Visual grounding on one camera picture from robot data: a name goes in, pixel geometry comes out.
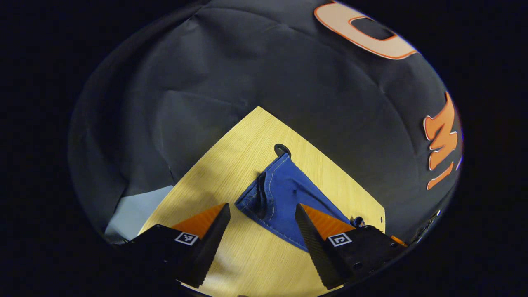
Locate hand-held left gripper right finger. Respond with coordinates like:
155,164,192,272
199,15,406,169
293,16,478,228
295,203,409,290

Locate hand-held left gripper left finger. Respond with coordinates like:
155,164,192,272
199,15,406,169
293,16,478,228
120,202,231,288

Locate blue denim jeans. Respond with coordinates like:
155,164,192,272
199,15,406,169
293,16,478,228
235,153,365,253

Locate black backdrop cloth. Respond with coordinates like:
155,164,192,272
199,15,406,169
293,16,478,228
68,0,463,248

